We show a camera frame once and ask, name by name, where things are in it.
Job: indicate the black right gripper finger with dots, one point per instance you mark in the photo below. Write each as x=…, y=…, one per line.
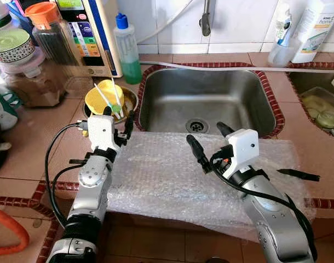
x=225, y=130
x=197, y=150

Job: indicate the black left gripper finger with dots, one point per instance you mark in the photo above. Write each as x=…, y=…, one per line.
x=130, y=123
x=107, y=111

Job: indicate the yellow plastic cup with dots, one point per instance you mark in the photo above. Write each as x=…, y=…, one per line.
x=104, y=101

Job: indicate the white green plastic utensil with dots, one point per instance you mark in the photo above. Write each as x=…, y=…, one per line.
x=104, y=97
x=119, y=93

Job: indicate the steel bowl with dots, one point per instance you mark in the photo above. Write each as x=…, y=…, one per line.
x=130, y=101

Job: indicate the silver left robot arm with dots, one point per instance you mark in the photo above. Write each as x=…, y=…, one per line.
x=90, y=186

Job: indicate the bubble wrap sheet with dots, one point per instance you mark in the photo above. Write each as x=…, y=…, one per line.
x=167, y=181

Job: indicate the green dish soap bottle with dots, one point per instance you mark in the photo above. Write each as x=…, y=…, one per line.
x=128, y=55

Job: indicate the black knife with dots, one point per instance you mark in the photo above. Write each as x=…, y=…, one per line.
x=298, y=174

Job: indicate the plastic jar brown contents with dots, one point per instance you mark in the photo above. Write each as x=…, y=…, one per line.
x=33, y=82

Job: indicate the white water purifier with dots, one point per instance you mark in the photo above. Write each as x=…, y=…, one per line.
x=87, y=33

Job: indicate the orange-lidded glass jar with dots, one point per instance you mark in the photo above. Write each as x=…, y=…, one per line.
x=52, y=38

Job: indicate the clear plastic container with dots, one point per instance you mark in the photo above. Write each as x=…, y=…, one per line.
x=315, y=101

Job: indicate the clear plastic cup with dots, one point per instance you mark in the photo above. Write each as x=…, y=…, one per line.
x=282, y=55

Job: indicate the small steel sink basin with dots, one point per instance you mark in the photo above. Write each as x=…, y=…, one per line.
x=315, y=82

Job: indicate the white rabbit mug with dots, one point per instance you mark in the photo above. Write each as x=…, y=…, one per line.
x=4, y=109

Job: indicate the round drinking glass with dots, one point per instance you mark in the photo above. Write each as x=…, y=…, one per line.
x=328, y=118

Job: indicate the steel tap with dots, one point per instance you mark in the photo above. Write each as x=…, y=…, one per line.
x=205, y=19

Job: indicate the green-lidded patterned tin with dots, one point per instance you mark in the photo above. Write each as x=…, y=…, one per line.
x=11, y=46

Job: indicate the blue white tube bottle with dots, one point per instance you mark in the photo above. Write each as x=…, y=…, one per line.
x=283, y=24

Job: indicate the white detergent bottle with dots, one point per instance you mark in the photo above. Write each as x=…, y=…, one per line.
x=317, y=27

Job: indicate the white green-banded bottle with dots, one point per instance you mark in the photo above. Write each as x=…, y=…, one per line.
x=0, y=13

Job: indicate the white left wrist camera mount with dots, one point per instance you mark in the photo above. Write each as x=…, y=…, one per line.
x=101, y=131

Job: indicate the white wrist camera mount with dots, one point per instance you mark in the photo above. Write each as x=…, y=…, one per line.
x=243, y=148
x=101, y=131

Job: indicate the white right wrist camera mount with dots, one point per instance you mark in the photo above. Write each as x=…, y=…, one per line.
x=243, y=148

